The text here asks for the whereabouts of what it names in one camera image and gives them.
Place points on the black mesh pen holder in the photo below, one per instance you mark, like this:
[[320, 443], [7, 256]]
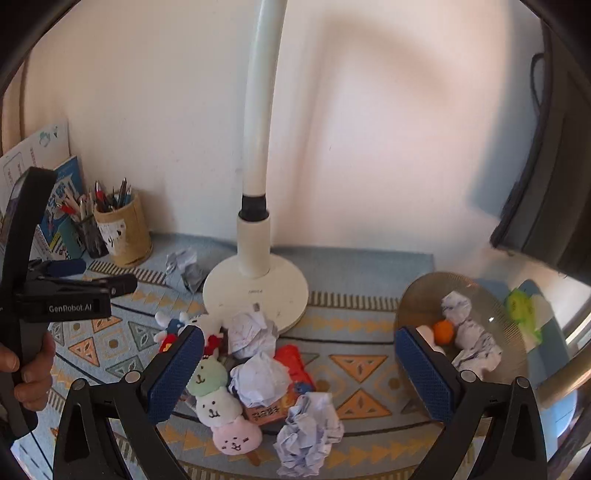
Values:
[[92, 240]]

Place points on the bunch of red-tipped pens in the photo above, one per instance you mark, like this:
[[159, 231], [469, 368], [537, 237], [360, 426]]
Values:
[[78, 208]]

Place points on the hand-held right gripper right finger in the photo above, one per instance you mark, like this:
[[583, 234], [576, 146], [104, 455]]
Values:
[[427, 376]]

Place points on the white crumpled paper ball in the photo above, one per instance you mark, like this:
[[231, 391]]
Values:
[[258, 378], [456, 308], [251, 334], [478, 346], [307, 434]]

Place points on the black monitor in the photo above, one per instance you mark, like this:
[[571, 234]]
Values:
[[554, 184]]

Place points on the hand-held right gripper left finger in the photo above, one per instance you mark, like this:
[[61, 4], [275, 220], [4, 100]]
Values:
[[173, 376]]

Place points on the pale pink soft toy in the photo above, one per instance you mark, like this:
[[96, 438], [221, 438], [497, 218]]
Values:
[[429, 339]]

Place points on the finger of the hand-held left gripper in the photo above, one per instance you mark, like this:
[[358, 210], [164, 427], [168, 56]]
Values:
[[64, 266], [115, 285]]

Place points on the orange snack packet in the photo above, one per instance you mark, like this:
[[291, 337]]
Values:
[[265, 413]]

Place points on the beige round pen holder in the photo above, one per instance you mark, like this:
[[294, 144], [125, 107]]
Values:
[[131, 233]]

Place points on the pastel plush animal skewer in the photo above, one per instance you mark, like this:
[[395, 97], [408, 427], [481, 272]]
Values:
[[217, 406]]

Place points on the small orange ball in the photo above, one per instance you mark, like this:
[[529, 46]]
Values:
[[444, 331]]

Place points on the white desk lamp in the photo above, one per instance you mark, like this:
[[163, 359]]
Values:
[[253, 138]]

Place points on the clear ribbed glass bowl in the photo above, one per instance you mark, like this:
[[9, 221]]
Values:
[[503, 332]]

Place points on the patterned blue desk mat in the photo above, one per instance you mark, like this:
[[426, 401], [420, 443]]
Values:
[[360, 369]]

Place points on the red plastic toy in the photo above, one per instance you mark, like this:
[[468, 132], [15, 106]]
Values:
[[293, 362]]

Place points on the white bunny plush blue outfit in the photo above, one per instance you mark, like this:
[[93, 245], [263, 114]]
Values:
[[171, 327]]

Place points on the blue illustrated book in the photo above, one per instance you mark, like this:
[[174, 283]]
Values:
[[64, 203]]

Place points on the white plush red bow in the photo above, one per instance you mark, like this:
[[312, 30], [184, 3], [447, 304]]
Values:
[[207, 325]]

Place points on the white printed booklet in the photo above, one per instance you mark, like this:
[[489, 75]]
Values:
[[39, 147]]

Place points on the person's left hand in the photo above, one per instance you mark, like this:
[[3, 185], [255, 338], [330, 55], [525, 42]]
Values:
[[39, 374]]

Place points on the grey crumpled paper ball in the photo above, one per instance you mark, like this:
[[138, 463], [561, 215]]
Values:
[[187, 272]]

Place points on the green and white plush toy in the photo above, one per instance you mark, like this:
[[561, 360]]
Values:
[[521, 309]]

